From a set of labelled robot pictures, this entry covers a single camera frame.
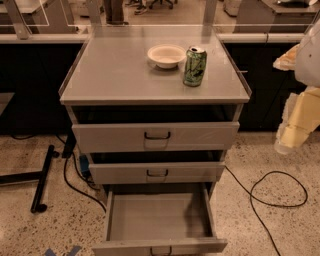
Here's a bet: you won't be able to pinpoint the black floor cable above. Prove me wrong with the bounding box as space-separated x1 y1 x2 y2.
225 165 309 256
55 133 108 213

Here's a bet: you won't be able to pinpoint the black floor cable left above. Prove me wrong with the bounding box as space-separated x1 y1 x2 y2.
55 133 108 213

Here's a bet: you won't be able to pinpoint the grey middle drawer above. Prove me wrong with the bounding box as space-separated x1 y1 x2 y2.
89 162 224 184

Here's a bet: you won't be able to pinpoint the white paper bowl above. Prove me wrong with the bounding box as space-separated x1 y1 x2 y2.
147 44 186 69

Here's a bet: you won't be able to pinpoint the grey bottom drawer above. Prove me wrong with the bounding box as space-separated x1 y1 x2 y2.
93 183 227 256

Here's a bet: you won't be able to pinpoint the black floor cable right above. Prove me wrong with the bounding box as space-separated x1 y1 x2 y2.
225 165 309 256

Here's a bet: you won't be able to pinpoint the office chair base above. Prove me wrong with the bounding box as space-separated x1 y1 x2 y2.
149 0 176 9

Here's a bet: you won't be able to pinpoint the green soda can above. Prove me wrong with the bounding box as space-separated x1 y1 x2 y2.
183 46 207 87

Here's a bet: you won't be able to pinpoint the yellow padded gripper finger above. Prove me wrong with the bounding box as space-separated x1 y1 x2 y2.
273 44 299 71
274 87 320 155

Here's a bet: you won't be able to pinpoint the blue tape cross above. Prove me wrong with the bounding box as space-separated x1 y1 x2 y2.
44 245 82 256

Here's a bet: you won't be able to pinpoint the grey top drawer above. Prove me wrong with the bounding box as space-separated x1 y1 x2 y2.
72 122 239 153

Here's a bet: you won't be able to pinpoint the grey drawer cabinet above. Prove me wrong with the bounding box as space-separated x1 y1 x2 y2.
58 25 253 256

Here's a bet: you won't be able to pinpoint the grey drawer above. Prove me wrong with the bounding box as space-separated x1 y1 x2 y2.
93 183 227 256
89 162 224 184
72 122 239 153

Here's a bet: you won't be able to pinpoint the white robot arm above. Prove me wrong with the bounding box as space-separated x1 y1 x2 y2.
273 20 320 155

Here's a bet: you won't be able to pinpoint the black metal stand leg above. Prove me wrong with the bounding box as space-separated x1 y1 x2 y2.
0 145 59 213

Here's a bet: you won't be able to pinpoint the person legs in background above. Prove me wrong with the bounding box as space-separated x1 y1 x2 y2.
103 0 128 25

